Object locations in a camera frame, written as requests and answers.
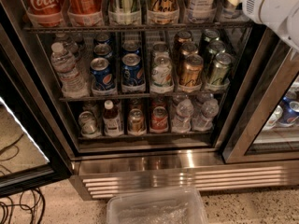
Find blue pepsi can front right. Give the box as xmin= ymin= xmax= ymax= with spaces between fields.
xmin=121 ymin=53 xmax=146 ymax=93

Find gold la croix can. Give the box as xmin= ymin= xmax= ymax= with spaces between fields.
xmin=148 ymin=0 xmax=178 ymax=24

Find clear plastic bin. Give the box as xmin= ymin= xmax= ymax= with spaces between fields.
xmin=107 ymin=187 xmax=208 ymax=224

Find green can back row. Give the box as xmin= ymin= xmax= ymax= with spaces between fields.
xmin=199 ymin=29 xmax=220 ymax=48

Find closed right fridge door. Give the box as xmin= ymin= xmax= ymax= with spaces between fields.
xmin=222 ymin=29 xmax=299 ymax=163

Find blue pepsi can right fridge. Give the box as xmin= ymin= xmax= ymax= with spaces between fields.
xmin=278 ymin=101 xmax=299 ymax=127

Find red can bottom shelf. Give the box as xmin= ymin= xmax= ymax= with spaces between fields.
xmin=150 ymin=106 xmax=168 ymax=133

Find green can second row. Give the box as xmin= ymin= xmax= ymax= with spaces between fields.
xmin=204 ymin=39 xmax=227 ymax=70

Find green soda can front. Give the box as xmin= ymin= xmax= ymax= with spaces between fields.
xmin=206 ymin=52 xmax=234 ymax=91

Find top wire shelf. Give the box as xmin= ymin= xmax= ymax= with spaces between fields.
xmin=22 ymin=21 xmax=254 ymax=34

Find small brown juice bottle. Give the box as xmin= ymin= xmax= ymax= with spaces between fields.
xmin=103 ymin=100 xmax=123 ymax=136

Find silver can lying bottom shelf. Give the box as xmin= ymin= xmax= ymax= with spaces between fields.
xmin=78 ymin=111 xmax=101 ymax=138

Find clear water bottle bottom right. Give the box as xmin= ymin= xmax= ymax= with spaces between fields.
xmin=192 ymin=99 xmax=220 ymax=132

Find open black fridge door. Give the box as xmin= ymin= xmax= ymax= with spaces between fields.
xmin=0 ymin=6 xmax=71 ymax=198

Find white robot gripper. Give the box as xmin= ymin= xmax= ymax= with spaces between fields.
xmin=223 ymin=0 xmax=299 ymax=51

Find middle wire shelf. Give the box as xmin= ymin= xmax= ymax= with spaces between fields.
xmin=59 ymin=90 xmax=225 ymax=102

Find wire shelf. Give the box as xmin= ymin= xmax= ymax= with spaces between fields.
xmin=22 ymin=21 xmax=254 ymax=34
xmin=59 ymin=90 xmax=225 ymax=102

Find black cables on floor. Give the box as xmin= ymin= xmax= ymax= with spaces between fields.
xmin=0 ymin=188 xmax=47 ymax=224

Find steel fridge vent grille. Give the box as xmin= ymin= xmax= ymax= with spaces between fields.
xmin=70 ymin=161 xmax=299 ymax=200

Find green silver tall can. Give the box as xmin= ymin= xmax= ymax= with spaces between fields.
xmin=108 ymin=0 xmax=141 ymax=25

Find blue pepsi can front left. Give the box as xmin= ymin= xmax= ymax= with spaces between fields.
xmin=90 ymin=57 xmax=116 ymax=94

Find copper can second row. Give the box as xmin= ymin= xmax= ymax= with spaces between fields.
xmin=179 ymin=41 xmax=198 ymax=63

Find clear water bottle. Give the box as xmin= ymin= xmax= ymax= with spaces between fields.
xmin=50 ymin=42 xmax=90 ymax=98
xmin=192 ymin=99 xmax=220 ymax=132
xmin=172 ymin=99 xmax=194 ymax=133

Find copper gold soda can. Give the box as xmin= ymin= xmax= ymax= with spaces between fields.
xmin=178 ymin=54 xmax=204 ymax=88

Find blue pepsi can second row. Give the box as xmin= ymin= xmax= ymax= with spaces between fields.
xmin=93 ymin=44 xmax=113 ymax=61

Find white labelled tall can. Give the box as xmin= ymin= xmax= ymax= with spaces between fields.
xmin=184 ymin=0 xmax=214 ymax=23

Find white can right fridge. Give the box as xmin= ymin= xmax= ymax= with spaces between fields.
xmin=263 ymin=105 xmax=283 ymax=130

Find copper can back row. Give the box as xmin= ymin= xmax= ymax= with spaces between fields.
xmin=173 ymin=30 xmax=192 ymax=56

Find blue pepsi can behind right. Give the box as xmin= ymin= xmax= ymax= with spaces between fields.
xmin=121 ymin=40 xmax=141 ymax=55

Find clear water bottle front left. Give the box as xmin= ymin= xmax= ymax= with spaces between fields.
xmin=50 ymin=42 xmax=90 ymax=98

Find blue pepsi can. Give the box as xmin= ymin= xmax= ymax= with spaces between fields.
xmin=121 ymin=53 xmax=146 ymax=93
xmin=121 ymin=40 xmax=141 ymax=55
xmin=90 ymin=57 xmax=116 ymax=94

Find red coca-cola can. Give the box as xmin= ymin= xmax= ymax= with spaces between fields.
xmin=27 ymin=0 xmax=63 ymax=27

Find white can second row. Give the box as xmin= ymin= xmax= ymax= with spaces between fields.
xmin=151 ymin=42 xmax=170 ymax=58

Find clear water bottle bottom left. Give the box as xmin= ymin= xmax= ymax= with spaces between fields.
xmin=172 ymin=99 xmax=194 ymax=133

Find gold can bottom shelf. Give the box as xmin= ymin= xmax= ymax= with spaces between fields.
xmin=128 ymin=108 xmax=146 ymax=135

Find orange red soda can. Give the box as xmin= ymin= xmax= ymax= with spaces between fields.
xmin=67 ymin=0 xmax=103 ymax=27

